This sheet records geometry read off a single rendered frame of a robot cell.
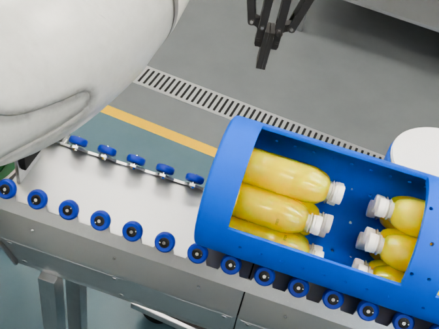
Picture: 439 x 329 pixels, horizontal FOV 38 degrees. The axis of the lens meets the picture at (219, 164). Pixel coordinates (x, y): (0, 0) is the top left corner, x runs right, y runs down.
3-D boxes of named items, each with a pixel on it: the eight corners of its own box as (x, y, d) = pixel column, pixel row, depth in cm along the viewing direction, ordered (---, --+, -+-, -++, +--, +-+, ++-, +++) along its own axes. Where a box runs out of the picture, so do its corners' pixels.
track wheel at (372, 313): (360, 298, 131) (360, 295, 133) (355, 318, 132) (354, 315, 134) (382, 304, 131) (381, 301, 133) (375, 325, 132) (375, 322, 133)
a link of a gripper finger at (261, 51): (270, 32, 97) (265, 32, 97) (260, 69, 102) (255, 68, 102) (270, 22, 99) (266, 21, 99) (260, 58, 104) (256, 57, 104)
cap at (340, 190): (329, 202, 129) (338, 205, 128) (331, 201, 125) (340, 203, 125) (335, 185, 129) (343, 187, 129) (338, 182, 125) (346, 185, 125)
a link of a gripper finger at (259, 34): (268, 19, 96) (248, 16, 96) (260, 47, 100) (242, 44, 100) (268, 14, 97) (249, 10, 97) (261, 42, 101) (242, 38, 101)
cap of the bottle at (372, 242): (376, 236, 128) (368, 233, 128) (381, 233, 124) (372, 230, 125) (371, 254, 127) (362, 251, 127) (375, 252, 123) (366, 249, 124)
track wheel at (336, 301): (325, 286, 132) (325, 284, 134) (319, 307, 133) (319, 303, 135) (346, 292, 132) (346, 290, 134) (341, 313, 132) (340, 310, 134)
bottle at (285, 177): (236, 181, 132) (327, 211, 130) (234, 177, 125) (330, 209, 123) (247, 149, 133) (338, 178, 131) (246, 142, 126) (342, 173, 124)
